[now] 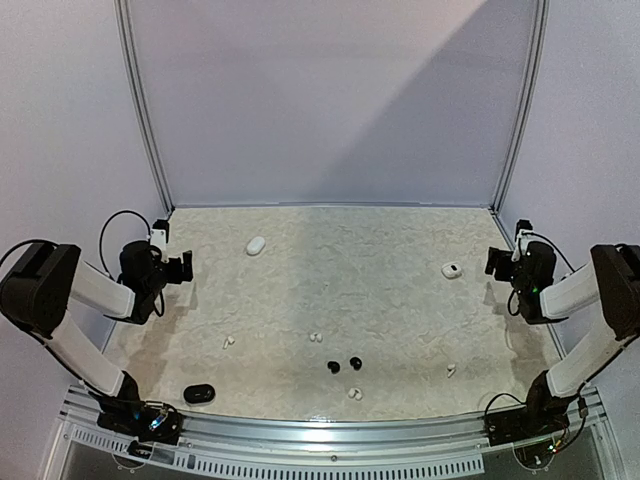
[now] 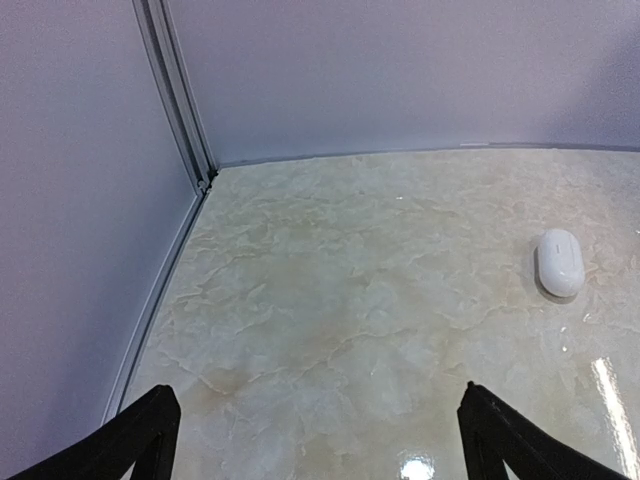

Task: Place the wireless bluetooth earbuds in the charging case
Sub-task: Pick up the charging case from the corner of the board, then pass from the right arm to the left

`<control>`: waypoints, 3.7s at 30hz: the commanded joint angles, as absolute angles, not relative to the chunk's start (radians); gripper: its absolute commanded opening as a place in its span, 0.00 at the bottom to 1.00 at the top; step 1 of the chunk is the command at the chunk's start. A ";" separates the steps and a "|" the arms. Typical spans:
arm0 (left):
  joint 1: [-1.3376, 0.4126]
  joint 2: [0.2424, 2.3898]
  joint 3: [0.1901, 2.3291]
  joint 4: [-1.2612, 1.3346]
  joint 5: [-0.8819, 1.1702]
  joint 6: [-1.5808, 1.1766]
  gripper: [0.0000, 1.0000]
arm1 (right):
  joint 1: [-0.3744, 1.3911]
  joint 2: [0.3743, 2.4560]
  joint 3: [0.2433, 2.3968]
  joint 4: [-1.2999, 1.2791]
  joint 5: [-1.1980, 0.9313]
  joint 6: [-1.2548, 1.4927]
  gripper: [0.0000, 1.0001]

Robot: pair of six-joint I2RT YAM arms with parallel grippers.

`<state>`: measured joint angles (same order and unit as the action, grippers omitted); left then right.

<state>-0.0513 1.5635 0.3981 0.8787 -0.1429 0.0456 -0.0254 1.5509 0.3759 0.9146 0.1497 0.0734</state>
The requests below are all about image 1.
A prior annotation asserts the white square charging case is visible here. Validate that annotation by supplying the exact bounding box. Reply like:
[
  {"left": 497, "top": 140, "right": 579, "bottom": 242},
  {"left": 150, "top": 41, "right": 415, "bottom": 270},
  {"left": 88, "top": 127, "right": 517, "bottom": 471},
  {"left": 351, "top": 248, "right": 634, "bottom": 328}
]
[{"left": 441, "top": 263, "right": 462, "bottom": 279}]

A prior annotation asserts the white oval charging case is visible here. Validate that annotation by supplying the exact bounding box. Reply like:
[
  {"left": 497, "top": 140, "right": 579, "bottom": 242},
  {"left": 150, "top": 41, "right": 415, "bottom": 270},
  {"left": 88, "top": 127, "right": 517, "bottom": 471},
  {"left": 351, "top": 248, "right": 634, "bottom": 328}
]
[{"left": 245, "top": 236, "right": 266, "bottom": 256}]

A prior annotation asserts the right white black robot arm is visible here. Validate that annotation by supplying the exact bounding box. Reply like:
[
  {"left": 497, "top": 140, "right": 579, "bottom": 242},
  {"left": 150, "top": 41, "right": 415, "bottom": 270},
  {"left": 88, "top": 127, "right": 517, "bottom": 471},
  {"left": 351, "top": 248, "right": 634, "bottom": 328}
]
[{"left": 485, "top": 241, "right": 639, "bottom": 436}]

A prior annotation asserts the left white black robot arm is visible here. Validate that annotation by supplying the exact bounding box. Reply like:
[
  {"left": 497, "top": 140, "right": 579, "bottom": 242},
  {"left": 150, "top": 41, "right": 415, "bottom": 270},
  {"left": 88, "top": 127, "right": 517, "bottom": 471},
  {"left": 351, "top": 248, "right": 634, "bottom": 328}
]
[{"left": 1, "top": 239, "right": 193, "bottom": 434}]

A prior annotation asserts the black oval charging case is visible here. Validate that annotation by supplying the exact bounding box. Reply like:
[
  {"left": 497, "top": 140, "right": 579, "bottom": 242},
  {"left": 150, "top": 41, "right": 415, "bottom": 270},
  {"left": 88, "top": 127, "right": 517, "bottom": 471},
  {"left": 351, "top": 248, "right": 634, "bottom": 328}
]
[{"left": 183, "top": 383, "right": 216, "bottom": 405}]

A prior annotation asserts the black earbud right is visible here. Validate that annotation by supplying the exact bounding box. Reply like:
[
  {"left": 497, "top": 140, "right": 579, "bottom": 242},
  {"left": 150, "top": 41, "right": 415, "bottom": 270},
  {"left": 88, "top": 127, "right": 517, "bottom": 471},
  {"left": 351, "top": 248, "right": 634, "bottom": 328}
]
[{"left": 349, "top": 357, "right": 362, "bottom": 370}]

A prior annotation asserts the black earbud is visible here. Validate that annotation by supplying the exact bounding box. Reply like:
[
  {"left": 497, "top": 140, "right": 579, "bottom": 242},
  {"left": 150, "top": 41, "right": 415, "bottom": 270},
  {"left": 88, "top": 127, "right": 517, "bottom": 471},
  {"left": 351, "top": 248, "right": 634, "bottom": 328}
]
[
  {"left": 327, "top": 361, "right": 341, "bottom": 374},
  {"left": 349, "top": 357, "right": 362, "bottom": 370}
]

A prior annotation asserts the black earbud left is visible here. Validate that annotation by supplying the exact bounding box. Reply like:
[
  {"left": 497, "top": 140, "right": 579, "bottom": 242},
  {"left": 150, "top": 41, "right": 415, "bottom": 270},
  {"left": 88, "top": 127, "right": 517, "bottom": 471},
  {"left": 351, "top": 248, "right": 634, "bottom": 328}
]
[{"left": 327, "top": 361, "right": 341, "bottom": 374}]

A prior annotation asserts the white earbud front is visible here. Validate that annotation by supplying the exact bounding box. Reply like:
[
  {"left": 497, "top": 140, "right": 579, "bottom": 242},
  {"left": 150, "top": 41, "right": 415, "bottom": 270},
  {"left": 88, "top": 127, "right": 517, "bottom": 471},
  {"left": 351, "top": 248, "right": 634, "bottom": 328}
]
[{"left": 348, "top": 388, "right": 363, "bottom": 401}]

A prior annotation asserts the right black cable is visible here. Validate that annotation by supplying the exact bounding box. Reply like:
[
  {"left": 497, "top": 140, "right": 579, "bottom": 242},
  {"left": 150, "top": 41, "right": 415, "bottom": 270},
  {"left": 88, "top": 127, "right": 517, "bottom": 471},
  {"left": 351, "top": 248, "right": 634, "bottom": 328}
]
[{"left": 519, "top": 231, "right": 575, "bottom": 274}]

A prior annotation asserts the black cable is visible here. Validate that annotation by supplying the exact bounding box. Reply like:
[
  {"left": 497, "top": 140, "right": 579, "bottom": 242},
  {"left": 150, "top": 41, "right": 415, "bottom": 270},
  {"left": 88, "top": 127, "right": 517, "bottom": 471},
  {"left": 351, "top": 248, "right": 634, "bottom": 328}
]
[
  {"left": 519, "top": 231, "right": 575, "bottom": 274},
  {"left": 98, "top": 209, "right": 154, "bottom": 279}
]

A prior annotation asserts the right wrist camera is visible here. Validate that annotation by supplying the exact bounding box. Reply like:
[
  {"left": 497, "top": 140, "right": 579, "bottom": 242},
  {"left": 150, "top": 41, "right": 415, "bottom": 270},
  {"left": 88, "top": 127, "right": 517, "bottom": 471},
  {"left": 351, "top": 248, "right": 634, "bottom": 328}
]
[{"left": 515, "top": 219, "right": 533, "bottom": 251}]

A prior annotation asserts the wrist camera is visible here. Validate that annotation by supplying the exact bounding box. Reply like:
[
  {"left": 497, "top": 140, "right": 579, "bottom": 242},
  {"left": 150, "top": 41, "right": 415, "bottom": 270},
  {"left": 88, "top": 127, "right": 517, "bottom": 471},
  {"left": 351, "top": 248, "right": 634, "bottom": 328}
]
[
  {"left": 515, "top": 219, "right": 533, "bottom": 251},
  {"left": 149, "top": 219, "right": 170, "bottom": 250}
]

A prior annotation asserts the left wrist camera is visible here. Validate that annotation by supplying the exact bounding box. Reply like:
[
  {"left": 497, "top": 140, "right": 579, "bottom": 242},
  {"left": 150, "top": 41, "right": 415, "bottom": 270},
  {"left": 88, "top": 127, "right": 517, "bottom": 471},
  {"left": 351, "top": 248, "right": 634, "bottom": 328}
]
[{"left": 149, "top": 219, "right": 170, "bottom": 250}]

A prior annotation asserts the left black cable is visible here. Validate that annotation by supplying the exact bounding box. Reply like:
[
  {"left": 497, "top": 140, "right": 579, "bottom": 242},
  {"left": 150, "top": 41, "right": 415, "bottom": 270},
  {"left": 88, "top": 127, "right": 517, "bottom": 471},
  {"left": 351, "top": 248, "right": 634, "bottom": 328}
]
[{"left": 98, "top": 209, "right": 154, "bottom": 279}]

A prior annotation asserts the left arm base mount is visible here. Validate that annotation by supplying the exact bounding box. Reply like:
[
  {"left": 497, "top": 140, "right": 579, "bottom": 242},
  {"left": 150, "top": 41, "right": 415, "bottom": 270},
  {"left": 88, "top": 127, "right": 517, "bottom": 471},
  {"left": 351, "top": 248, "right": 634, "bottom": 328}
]
[{"left": 96, "top": 397, "right": 185, "bottom": 445}]

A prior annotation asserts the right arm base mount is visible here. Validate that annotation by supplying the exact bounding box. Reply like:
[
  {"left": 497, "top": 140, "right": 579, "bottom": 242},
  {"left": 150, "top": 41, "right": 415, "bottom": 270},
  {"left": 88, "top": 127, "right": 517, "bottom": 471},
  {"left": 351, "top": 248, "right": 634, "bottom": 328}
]
[{"left": 483, "top": 407, "right": 569, "bottom": 446}]

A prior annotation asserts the aluminium front rail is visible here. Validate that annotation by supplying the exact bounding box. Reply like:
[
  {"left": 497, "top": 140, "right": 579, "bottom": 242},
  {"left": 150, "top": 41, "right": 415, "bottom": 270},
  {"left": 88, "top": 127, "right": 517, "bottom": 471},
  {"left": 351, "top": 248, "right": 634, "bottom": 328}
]
[{"left": 45, "top": 387, "right": 624, "bottom": 479}]

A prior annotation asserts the right aluminium frame post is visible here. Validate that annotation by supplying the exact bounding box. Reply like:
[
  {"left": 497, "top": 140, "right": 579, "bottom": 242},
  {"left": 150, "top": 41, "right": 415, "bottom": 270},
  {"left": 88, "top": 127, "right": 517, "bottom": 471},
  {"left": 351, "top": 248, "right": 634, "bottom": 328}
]
[{"left": 490, "top": 0, "right": 549, "bottom": 216}]

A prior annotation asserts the aluminium frame post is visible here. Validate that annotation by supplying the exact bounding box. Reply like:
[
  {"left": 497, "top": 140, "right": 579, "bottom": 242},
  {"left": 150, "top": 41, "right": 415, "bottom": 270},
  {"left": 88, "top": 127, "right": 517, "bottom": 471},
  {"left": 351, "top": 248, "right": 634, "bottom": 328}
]
[
  {"left": 114, "top": 0, "right": 175, "bottom": 215},
  {"left": 490, "top": 0, "right": 549, "bottom": 216}
]

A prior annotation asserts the left aluminium frame post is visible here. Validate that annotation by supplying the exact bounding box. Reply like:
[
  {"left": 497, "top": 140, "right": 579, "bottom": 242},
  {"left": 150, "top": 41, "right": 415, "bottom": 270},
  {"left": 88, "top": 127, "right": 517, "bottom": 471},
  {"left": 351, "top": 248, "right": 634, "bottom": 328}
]
[{"left": 114, "top": 0, "right": 175, "bottom": 215}]

